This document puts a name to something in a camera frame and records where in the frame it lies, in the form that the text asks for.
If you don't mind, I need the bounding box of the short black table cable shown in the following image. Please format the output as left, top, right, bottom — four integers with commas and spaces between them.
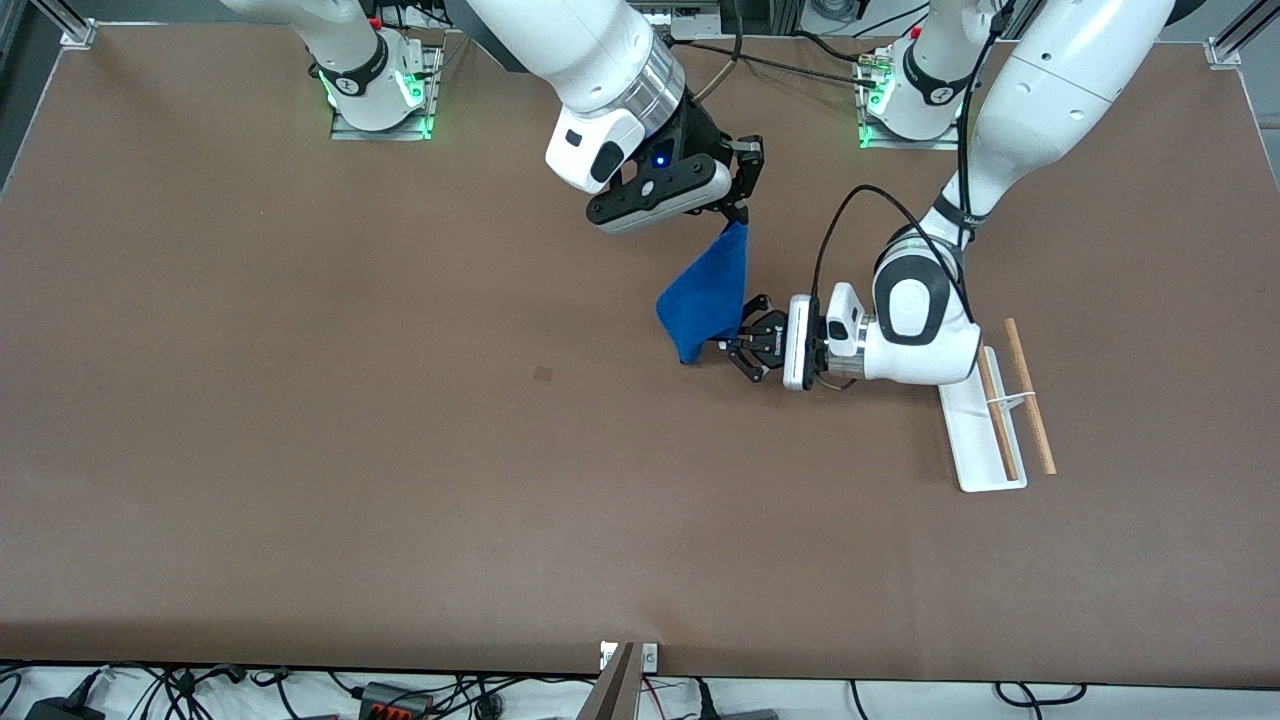
795, 32, 879, 67

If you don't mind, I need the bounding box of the long black table cable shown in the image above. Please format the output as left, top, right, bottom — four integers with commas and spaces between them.
668, 40, 886, 89

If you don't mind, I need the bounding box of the black power adapter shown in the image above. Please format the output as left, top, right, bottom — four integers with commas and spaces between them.
24, 694, 107, 720

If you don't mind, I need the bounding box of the silver camera mount bracket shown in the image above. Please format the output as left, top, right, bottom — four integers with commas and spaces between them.
600, 642, 660, 673

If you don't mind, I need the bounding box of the blue microfibre towel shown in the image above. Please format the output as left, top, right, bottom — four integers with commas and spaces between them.
656, 221, 749, 366

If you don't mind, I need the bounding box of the black looped floor cable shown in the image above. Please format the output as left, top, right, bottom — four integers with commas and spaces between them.
993, 681, 1088, 708

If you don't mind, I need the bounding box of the black orange connector box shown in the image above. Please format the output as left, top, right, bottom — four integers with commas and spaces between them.
359, 682, 434, 720

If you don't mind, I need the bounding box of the white power strip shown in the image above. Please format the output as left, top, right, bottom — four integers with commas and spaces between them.
655, 5, 723, 41

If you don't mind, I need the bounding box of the grey-brown camera pole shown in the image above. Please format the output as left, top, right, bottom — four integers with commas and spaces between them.
577, 643, 641, 720

